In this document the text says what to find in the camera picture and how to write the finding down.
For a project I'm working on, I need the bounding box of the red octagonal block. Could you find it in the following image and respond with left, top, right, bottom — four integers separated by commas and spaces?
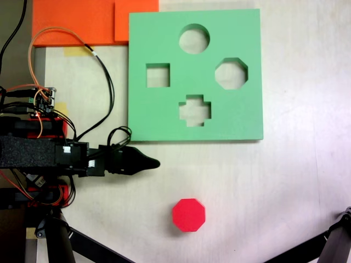
172, 198, 206, 233

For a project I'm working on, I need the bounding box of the orange flat block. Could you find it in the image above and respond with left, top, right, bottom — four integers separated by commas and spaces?
32, 0, 160, 47

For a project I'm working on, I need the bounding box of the red black table clamp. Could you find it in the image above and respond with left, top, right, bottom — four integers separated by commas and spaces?
0, 183, 69, 209
13, 117, 69, 139

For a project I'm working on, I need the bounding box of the yellow tape piece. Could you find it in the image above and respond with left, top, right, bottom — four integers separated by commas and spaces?
64, 46, 89, 58
56, 102, 69, 118

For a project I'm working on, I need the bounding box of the black driver circuit board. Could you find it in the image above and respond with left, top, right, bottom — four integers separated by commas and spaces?
26, 174, 47, 188

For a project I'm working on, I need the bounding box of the green circuit board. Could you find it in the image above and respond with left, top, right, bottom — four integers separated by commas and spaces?
27, 87, 58, 118

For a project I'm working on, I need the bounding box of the black tripod leg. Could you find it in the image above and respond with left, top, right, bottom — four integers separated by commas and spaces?
319, 207, 351, 263
35, 208, 77, 263

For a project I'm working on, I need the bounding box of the green shape sorter board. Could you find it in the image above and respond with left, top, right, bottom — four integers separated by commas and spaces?
127, 8, 264, 144

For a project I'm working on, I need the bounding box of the black arm wire bundle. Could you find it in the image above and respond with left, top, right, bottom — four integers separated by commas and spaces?
107, 125, 133, 151

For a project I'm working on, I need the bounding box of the black cable with white tag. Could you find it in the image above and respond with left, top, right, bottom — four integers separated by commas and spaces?
75, 43, 115, 141

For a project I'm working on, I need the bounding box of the black usb plug cable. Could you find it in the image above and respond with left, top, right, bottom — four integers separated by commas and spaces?
0, 105, 31, 115

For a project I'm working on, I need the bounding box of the thin orange wire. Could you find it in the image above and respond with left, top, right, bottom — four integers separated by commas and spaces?
28, 26, 88, 93

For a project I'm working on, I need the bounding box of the thick black cable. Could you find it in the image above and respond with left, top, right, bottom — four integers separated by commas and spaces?
0, 0, 28, 75

